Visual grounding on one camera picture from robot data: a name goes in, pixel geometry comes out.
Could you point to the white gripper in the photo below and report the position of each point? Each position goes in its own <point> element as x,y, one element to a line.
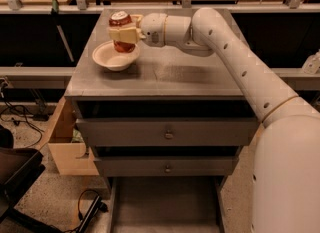
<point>153,28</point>

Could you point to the red coke can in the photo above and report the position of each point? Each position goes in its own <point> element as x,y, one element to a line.
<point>122,31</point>

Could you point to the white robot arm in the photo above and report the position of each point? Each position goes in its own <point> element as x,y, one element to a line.
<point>286,174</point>

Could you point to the white paper bowl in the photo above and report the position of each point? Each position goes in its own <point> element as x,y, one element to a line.
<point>109,58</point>

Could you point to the grey drawer cabinet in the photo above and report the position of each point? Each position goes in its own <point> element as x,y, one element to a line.
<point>162,83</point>

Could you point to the upper grey drawer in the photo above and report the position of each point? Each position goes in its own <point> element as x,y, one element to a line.
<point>155,132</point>

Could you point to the grey drawer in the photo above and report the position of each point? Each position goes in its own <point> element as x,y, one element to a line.
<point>165,166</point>
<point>155,132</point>

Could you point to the lower grey drawer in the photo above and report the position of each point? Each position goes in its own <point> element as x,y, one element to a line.
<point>165,166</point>

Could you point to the cardboard box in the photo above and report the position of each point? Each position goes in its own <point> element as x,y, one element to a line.
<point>69,152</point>

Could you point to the black chair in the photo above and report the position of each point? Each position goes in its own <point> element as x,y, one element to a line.
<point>19,169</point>

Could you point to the black power strip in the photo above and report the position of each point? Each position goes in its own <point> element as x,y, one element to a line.
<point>96,205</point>

